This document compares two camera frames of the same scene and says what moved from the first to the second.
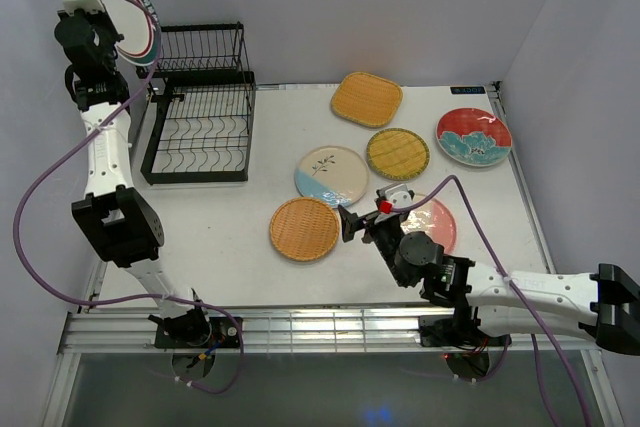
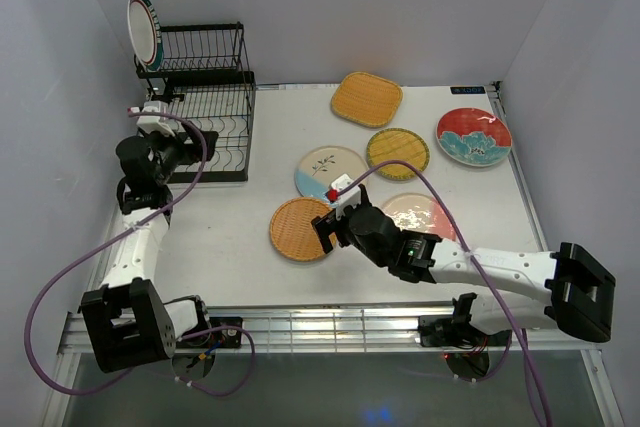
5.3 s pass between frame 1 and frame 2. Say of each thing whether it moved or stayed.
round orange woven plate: stayed
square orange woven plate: stayed
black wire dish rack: stayed
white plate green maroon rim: moved
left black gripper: moved
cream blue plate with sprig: stayed
